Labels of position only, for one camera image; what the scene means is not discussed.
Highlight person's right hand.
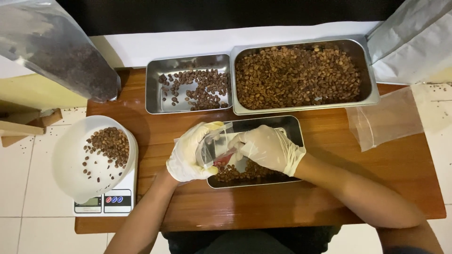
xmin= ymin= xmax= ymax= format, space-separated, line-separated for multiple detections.
xmin=228 ymin=125 xmax=307 ymax=177

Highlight person's left hand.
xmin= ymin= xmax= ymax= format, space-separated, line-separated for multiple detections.
xmin=166 ymin=121 xmax=225 ymax=183

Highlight red scoop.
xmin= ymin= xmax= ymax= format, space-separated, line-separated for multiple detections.
xmin=213 ymin=152 xmax=238 ymax=167

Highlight small clear zip bag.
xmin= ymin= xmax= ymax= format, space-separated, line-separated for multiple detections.
xmin=195 ymin=122 xmax=238 ymax=168

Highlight coffee beans in small tray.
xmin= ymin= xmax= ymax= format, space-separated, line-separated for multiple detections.
xmin=215 ymin=159 xmax=287 ymax=183

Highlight small steel tray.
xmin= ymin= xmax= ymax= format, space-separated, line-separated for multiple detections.
xmin=206 ymin=115 xmax=305 ymax=189

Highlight coffee beans in medium tray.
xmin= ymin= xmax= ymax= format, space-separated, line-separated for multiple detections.
xmin=158 ymin=68 xmax=231 ymax=111

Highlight coffee beans in large tray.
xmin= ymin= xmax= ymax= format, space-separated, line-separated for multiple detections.
xmin=234 ymin=43 xmax=362 ymax=110

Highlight person's dark clothing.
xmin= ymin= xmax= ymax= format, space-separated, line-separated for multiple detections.
xmin=162 ymin=225 xmax=342 ymax=254

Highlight medium steel tray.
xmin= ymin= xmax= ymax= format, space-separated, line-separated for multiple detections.
xmin=145 ymin=54 xmax=234 ymax=115

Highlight coffee beans in white bowl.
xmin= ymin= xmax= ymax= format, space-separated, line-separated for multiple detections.
xmin=82 ymin=127 xmax=130 ymax=183

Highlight white digital kitchen scale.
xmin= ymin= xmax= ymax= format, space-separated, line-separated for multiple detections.
xmin=73 ymin=130 xmax=139 ymax=217

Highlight clear plastic bags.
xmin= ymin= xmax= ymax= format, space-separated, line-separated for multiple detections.
xmin=345 ymin=86 xmax=424 ymax=152

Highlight large steel tray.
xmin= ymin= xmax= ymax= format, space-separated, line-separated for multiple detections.
xmin=230 ymin=35 xmax=381 ymax=116

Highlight white plastic bowl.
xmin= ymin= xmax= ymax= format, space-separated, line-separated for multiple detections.
xmin=52 ymin=115 xmax=138 ymax=205

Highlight silver foil bag of beans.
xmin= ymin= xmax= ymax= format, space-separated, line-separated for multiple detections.
xmin=0 ymin=0 xmax=122 ymax=103

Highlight empty silver foil bag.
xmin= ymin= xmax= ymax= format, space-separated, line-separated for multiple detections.
xmin=365 ymin=0 xmax=452 ymax=85

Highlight wooden planks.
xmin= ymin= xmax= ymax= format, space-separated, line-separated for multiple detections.
xmin=0 ymin=107 xmax=63 ymax=148

